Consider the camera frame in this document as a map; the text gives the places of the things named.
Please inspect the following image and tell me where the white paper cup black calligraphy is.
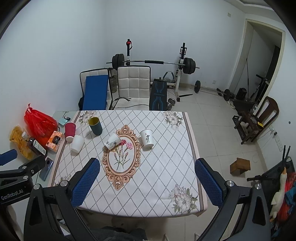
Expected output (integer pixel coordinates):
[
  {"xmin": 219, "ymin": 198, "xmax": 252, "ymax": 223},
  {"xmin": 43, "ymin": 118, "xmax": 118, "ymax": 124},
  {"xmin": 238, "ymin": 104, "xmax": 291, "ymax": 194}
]
[{"xmin": 140, "ymin": 129, "xmax": 154, "ymax": 148}]

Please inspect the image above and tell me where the plain white cup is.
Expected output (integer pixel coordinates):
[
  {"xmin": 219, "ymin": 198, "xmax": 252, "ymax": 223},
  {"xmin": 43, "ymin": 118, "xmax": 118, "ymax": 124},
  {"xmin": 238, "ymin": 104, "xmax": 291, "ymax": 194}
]
[{"xmin": 70, "ymin": 135, "xmax": 85, "ymax": 153}]

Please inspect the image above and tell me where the white paper cup bamboo print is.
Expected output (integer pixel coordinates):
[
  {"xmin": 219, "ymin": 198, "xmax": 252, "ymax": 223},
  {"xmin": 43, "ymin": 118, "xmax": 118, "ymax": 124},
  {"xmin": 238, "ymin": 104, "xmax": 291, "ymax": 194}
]
[{"xmin": 104, "ymin": 133, "xmax": 121, "ymax": 150}]

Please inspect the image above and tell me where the dark green plastic cup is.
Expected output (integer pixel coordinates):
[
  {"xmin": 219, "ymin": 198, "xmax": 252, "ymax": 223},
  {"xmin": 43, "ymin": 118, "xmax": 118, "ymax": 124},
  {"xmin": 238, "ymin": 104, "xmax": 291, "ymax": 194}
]
[{"xmin": 88, "ymin": 117, "xmax": 103, "ymax": 136}]

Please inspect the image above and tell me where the red paper cup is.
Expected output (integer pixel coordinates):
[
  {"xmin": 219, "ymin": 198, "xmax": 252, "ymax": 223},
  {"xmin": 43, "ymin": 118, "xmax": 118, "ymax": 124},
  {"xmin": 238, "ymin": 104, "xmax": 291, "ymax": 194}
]
[{"xmin": 65, "ymin": 122, "xmax": 76, "ymax": 142}]

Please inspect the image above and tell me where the yellow snack bag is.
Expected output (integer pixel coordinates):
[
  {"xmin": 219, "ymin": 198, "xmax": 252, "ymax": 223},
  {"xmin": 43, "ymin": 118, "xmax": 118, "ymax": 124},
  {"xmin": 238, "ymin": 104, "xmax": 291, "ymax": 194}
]
[{"xmin": 10, "ymin": 126, "xmax": 35, "ymax": 161}]

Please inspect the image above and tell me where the dark brown bottle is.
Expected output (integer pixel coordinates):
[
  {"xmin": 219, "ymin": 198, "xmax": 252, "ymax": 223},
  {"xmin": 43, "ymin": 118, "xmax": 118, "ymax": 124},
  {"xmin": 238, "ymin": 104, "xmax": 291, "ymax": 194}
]
[{"xmin": 27, "ymin": 137, "xmax": 47, "ymax": 157}]

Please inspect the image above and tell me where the brown wooden box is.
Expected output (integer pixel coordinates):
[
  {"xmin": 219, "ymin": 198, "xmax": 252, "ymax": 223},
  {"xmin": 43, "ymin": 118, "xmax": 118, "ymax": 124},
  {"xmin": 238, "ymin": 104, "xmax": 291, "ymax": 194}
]
[{"xmin": 230, "ymin": 158, "xmax": 251, "ymax": 175}]

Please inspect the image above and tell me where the red plastic bag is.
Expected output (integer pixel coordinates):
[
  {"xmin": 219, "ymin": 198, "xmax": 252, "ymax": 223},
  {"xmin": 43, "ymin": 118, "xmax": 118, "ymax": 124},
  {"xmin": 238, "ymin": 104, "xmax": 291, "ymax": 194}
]
[{"xmin": 24, "ymin": 104, "xmax": 58, "ymax": 148}]

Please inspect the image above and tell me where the orange snack box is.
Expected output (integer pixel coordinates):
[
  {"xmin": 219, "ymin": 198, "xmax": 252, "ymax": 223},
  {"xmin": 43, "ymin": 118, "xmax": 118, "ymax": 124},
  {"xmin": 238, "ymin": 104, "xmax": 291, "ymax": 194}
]
[{"xmin": 46, "ymin": 131, "xmax": 63, "ymax": 153}]

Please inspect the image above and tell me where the white goose plush toy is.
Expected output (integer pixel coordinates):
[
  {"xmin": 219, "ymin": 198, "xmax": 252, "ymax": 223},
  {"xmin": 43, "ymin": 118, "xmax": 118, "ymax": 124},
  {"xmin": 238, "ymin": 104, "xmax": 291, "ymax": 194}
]
[{"xmin": 269, "ymin": 168, "xmax": 287, "ymax": 222}]

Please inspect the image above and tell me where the small teal card holder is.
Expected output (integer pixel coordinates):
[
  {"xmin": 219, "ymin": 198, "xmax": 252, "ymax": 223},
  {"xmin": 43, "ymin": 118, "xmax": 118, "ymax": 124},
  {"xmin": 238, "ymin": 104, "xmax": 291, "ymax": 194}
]
[{"xmin": 58, "ymin": 117, "xmax": 68, "ymax": 126}]

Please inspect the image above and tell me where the floral diamond pattern tablecloth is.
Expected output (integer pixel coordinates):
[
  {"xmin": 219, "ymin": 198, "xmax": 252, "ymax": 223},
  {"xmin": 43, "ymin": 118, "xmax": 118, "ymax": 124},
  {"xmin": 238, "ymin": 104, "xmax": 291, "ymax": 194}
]
[{"xmin": 49, "ymin": 110, "xmax": 208, "ymax": 217}]

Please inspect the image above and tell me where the dark wooden chair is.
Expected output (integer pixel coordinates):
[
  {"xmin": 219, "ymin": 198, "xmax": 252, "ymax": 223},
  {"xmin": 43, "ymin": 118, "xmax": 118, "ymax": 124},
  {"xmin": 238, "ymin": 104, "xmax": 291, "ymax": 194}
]
[{"xmin": 232, "ymin": 96, "xmax": 280, "ymax": 145}]

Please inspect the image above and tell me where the chair with blue cushion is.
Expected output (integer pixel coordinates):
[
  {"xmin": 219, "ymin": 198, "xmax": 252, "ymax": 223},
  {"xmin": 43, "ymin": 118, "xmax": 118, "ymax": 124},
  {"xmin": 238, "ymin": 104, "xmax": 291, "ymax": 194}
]
[{"xmin": 78, "ymin": 68, "xmax": 113, "ymax": 110}]

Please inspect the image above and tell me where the black blue weight bench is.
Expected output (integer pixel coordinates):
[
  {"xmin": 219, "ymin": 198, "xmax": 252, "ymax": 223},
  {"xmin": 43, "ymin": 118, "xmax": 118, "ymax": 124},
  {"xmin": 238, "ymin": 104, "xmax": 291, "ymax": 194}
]
[{"xmin": 149, "ymin": 79, "xmax": 167, "ymax": 111}]

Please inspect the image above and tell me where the white padded chair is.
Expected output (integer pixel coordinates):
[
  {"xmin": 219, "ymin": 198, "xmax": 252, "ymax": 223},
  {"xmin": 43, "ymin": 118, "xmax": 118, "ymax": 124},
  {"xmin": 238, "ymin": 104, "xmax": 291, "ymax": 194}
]
[{"xmin": 112, "ymin": 65, "xmax": 151, "ymax": 110}]

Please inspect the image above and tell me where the barbell with black plates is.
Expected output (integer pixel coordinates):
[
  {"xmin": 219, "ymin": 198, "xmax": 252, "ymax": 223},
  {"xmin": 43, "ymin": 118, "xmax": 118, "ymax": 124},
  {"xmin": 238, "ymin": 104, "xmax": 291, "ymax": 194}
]
[{"xmin": 107, "ymin": 54, "xmax": 200, "ymax": 75}]

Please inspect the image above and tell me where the white squat rack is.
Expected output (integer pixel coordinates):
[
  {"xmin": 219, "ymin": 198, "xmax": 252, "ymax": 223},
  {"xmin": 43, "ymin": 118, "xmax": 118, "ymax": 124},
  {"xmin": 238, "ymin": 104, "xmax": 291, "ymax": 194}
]
[{"xmin": 169, "ymin": 42, "xmax": 196, "ymax": 102}]

